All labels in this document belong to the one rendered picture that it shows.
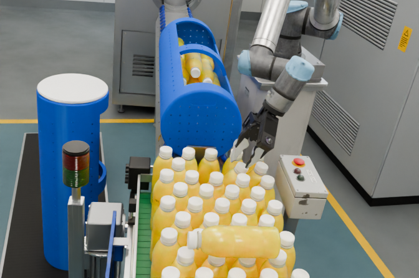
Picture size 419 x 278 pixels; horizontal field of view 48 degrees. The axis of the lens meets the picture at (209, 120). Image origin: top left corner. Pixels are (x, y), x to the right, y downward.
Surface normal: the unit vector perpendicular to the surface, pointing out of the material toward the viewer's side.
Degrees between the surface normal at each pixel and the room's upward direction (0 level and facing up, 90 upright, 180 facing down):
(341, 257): 0
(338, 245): 0
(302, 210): 90
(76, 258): 90
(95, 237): 90
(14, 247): 0
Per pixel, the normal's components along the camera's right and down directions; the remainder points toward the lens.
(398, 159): 0.24, 0.48
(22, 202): 0.13, -0.88
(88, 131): 0.61, 0.45
